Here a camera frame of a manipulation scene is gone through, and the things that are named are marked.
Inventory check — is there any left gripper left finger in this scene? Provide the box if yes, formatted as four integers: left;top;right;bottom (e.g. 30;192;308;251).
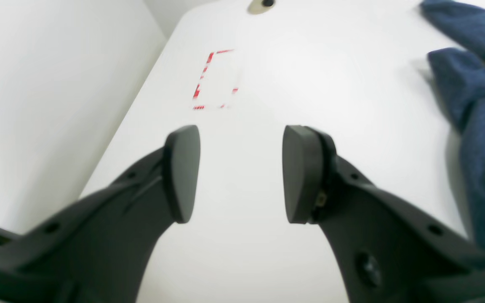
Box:
0;125;200;303

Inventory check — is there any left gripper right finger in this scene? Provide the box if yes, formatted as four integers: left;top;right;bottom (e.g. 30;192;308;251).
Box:
282;126;485;303

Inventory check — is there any dark blue t-shirt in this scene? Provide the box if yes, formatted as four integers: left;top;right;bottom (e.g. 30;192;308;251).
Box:
420;0;485;249

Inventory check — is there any red tape rectangle marking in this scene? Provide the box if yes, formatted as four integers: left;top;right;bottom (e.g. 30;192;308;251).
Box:
191;49;242;112

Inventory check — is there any right table cable grommet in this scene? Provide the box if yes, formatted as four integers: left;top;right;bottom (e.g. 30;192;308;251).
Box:
248;0;276;15

